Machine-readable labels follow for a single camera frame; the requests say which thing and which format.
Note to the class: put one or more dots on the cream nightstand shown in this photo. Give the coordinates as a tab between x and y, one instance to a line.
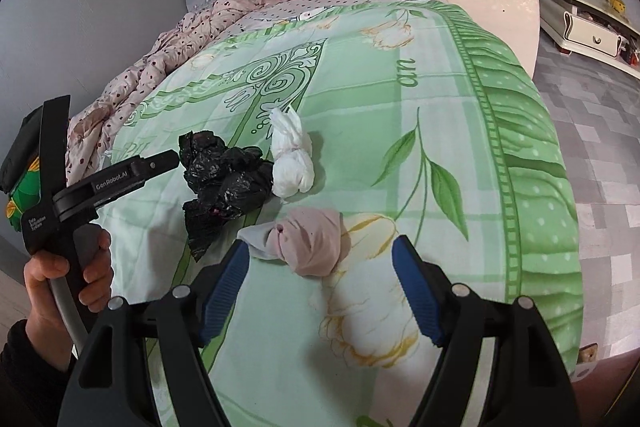
490	7

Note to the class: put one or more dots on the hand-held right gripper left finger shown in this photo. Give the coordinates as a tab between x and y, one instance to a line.
222	297

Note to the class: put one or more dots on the person's left hand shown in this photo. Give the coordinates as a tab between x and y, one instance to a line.
45	302

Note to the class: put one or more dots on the black plastic bag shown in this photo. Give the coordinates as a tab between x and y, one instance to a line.
220	187

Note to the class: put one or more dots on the white tv console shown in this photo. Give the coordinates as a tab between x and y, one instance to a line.
590	34

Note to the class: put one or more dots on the knotted white plastic bag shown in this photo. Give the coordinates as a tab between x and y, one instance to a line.
292	172

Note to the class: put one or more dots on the green snack packet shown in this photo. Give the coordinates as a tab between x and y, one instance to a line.
25	187

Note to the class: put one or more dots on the person's left forearm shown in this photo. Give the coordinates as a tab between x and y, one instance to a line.
25	382

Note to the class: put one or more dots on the knotted pink sock bundle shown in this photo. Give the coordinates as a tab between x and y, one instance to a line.
310	242

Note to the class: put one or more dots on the green floral blanket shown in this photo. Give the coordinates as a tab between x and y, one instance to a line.
350	132

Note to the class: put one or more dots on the pink polka dot quilt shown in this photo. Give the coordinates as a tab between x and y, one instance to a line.
150	67

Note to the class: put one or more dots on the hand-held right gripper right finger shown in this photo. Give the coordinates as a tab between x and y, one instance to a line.
417	297

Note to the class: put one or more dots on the yellow toy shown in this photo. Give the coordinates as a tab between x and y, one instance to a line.
615	3

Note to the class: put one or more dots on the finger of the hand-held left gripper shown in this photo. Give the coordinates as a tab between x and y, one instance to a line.
157	164

